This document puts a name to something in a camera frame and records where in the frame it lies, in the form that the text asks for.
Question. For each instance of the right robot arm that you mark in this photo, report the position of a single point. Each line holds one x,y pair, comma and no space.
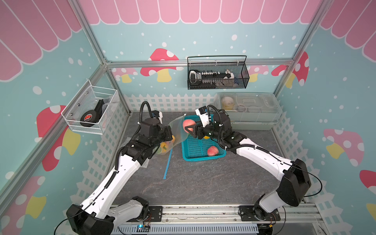
293,176

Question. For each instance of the blue stick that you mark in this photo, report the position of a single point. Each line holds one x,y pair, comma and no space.
168,163

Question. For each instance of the teal plastic basket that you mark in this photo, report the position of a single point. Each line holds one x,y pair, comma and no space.
194,150

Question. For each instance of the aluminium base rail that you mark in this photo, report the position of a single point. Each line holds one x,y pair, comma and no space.
203,219

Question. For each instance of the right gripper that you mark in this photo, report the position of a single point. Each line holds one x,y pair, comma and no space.
196,131

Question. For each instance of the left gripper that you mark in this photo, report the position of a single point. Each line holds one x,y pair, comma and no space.
167,129

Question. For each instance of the white wire wall basket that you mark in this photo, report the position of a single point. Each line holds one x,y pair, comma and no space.
91,109

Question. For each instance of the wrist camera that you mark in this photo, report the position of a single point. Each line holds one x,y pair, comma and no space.
203,115
158,115

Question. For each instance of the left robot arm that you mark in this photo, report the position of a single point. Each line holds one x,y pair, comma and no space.
117,173

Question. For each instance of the black wire wall basket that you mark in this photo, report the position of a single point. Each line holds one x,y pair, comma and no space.
235,64

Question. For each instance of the clear green zip-top bag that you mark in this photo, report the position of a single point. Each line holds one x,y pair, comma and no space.
177,130

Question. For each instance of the clear plastic storage box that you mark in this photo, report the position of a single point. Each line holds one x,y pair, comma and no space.
250,111

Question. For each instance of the pink peach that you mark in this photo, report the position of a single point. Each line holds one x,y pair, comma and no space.
212,151
188,125

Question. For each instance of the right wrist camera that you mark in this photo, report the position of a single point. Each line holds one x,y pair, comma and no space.
203,115

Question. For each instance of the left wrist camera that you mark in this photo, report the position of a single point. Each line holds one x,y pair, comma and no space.
158,115

